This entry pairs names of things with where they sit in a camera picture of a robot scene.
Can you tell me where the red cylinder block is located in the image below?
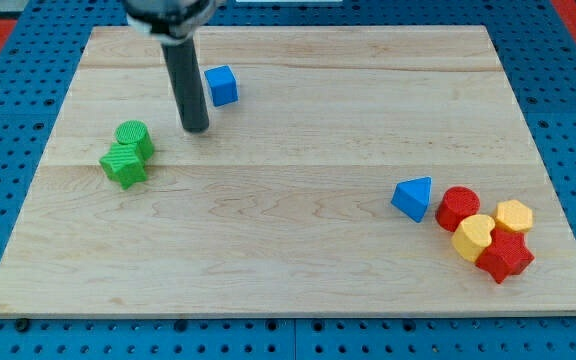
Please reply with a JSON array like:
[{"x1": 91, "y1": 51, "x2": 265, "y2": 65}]
[{"x1": 435, "y1": 186, "x2": 480, "y2": 232}]

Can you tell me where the red star block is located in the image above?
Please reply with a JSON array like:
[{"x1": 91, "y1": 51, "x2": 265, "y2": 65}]
[{"x1": 475, "y1": 228, "x2": 535, "y2": 284}]

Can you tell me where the green star block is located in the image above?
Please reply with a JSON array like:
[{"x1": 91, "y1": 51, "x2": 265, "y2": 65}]
[{"x1": 99, "y1": 143, "x2": 147, "y2": 189}]

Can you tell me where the black cylindrical pointer rod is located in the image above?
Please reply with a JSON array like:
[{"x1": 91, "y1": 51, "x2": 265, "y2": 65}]
[{"x1": 162, "y1": 37, "x2": 209, "y2": 134}]

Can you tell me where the wooden board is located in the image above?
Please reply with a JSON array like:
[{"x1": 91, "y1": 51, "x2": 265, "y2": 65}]
[{"x1": 0, "y1": 25, "x2": 576, "y2": 319}]

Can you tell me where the blue triangle block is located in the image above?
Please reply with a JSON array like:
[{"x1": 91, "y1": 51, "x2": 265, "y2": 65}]
[{"x1": 391, "y1": 177, "x2": 432, "y2": 223}]

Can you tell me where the yellow hexagon block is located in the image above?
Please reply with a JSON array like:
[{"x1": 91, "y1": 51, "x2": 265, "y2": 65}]
[{"x1": 492, "y1": 199, "x2": 534, "y2": 233}]

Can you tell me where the green cylinder block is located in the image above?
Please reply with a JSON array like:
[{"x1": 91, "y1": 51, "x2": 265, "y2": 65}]
[{"x1": 115, "y1": 120, "x2": 155, "y2": 160}]

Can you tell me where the robot arm silver flange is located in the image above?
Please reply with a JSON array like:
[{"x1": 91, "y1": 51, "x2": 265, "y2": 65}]
[{"x1": 121, "y1": 0, "x2": 223, "y2": 41}]

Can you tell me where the yellow heart block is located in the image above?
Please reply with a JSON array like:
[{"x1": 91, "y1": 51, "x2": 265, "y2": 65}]
[{"x1": 451, "y1": 214, "x2": 496, "y2": 263}]

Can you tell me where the blue cube block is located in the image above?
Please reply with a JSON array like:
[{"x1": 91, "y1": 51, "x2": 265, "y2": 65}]
[{"x1": 204, "y1": 65, "x2": 238, "y2": 107}]

